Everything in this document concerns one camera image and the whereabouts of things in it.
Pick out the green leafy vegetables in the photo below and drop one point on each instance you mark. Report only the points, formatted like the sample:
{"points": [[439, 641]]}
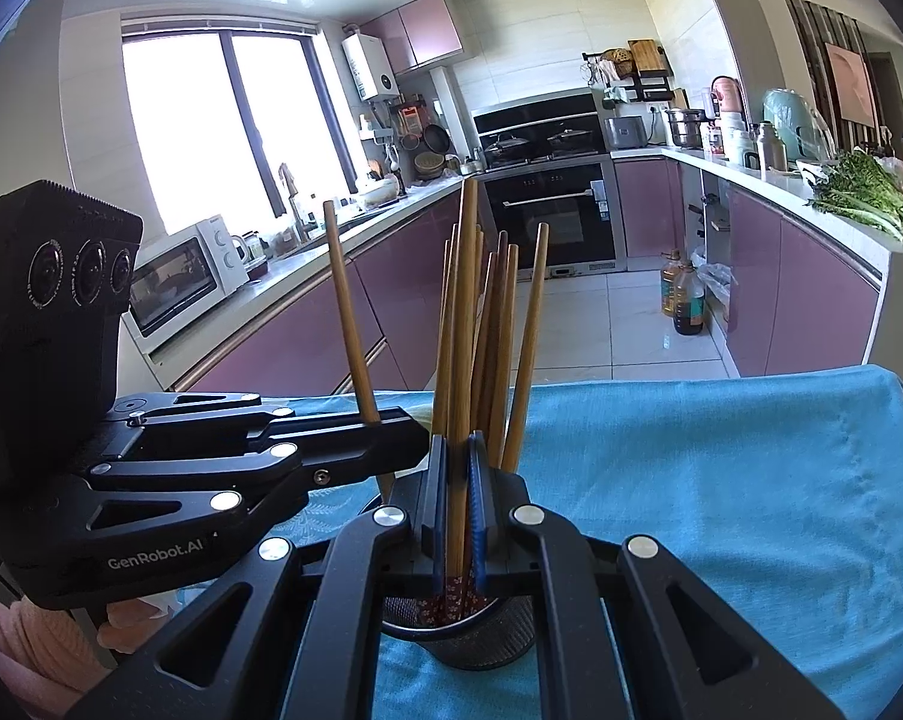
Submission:
{"points": [[864, 195]]}

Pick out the white jar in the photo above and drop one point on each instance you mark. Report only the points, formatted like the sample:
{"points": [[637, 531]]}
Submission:
{"points": [[736, 139]]}

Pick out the pink wall cabinet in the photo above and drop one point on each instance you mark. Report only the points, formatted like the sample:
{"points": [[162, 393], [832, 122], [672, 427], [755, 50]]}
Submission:
{"points": [[429, 30]]}

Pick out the bunch of wooden chopsticks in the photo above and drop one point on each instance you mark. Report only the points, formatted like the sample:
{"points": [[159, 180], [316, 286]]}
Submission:
{"points": [[496, 360]]}

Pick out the grey water purifier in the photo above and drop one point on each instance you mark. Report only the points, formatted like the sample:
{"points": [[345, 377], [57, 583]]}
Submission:
{"points": [[710, 214]]}

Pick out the pink base cabinets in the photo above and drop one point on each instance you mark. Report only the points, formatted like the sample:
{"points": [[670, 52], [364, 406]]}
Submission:
{"points": [[294, 315], [796, 292]]}

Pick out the black cooking pot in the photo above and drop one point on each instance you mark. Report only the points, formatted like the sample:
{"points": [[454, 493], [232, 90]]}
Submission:
{"points": [[571, 142], [507, 146]]}

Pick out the silver toaster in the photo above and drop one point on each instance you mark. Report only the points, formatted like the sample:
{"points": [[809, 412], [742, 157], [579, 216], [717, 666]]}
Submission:
{"points": [[625, 133]]}

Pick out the wooden cutting board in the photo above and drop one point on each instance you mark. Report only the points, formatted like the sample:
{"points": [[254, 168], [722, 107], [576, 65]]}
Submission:
{"points": [[646, 56]]}

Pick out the steel stock pot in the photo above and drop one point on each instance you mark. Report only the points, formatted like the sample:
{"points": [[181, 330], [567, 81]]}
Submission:
{"points": [[684, 129]]}

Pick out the white microwave oven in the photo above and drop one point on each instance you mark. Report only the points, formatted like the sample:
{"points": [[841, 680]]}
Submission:
{"points": [[174, 285]]}

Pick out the pink electric kettle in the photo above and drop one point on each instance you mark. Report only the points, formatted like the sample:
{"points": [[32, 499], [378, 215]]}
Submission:
{"points": [[727, 94]]}

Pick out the hanging black wok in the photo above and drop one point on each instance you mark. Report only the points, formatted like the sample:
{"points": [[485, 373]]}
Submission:
{"points": [[436, 139]]}

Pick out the woven basket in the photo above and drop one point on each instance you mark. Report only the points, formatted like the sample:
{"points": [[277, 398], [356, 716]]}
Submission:
{"points": [[429, 166]]}

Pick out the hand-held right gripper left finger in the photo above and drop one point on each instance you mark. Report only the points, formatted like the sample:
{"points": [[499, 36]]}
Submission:
{"points": [[441, 510]]}

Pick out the kitchen window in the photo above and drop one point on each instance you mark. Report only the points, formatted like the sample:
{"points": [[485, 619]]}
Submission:
{"points": [[181, 142]]}

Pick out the black mesh pen holder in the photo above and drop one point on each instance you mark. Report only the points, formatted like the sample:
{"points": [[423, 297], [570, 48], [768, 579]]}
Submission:
{"points": [[459, 649]]}

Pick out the person's left hand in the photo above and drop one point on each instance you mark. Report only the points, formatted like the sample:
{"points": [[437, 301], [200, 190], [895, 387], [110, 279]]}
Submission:
{"points": [[129, 622]]}

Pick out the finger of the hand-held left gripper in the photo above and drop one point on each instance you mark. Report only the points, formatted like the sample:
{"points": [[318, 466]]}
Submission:
{"points": [[324, 417], [376, 442]]}

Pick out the blue floral tablecloth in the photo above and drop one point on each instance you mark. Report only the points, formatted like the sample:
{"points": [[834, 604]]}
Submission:
{"points": [[721, 502]]}

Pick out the steel kitchen faucet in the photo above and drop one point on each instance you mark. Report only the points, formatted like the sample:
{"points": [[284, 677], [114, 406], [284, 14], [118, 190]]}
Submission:
{"points": [[290, 195]]}

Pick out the steel thermos bottle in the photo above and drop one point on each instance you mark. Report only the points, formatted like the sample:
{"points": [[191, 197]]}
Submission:
{"points": [[771, 148]]}

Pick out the black wall rack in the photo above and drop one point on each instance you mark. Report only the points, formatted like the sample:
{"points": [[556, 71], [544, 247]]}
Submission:
{"points": [[646, 86]]}

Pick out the clear plastic bag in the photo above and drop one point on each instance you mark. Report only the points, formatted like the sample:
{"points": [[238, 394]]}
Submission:
{"points": [[714, 277]]}

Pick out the white gas water heater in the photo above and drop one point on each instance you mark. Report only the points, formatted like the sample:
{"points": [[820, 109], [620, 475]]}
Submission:
{"points": [[369, 67]]}

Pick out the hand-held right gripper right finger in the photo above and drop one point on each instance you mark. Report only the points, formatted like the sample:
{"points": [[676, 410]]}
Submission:
{"points": [[477, 510]]}

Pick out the pink wall picture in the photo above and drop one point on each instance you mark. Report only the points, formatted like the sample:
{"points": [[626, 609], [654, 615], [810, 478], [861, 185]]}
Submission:
{"points": [[849, 82]]}

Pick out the white ceramic pot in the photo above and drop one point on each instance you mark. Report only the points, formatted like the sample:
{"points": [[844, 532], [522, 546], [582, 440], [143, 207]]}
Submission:
{"points": [[382, 193]]}

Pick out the black integrated stove oven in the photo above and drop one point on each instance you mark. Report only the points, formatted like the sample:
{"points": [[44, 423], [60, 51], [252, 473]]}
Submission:
{"points": [[564, 232]]}

